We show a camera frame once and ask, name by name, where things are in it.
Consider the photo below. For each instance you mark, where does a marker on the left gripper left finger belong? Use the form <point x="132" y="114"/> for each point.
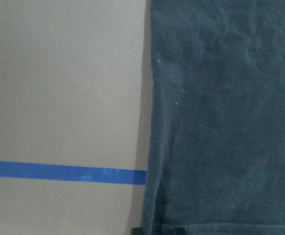
<point x="137" y="231"/>

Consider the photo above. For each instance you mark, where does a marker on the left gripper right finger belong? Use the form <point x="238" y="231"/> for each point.
<point x="179" y="231"/>

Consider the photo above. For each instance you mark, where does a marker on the black graphic t-shirt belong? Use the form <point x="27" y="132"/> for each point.
<point x="216" y="164"/>

